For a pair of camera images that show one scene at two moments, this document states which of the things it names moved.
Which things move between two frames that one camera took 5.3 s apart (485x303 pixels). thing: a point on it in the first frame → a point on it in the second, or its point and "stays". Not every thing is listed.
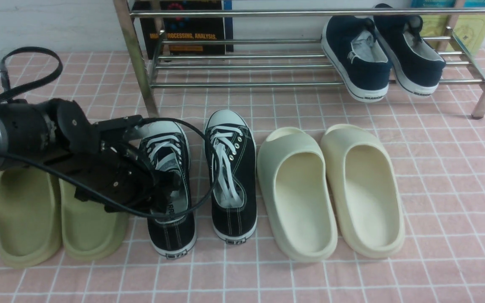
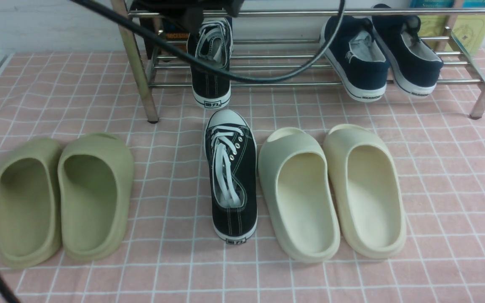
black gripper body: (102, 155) → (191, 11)
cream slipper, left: (292, 172) stays
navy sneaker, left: (352, 47) stays
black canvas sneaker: (167, 144) → (214, 42)
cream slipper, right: (360, 181) stays
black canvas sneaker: (235, 208) stays
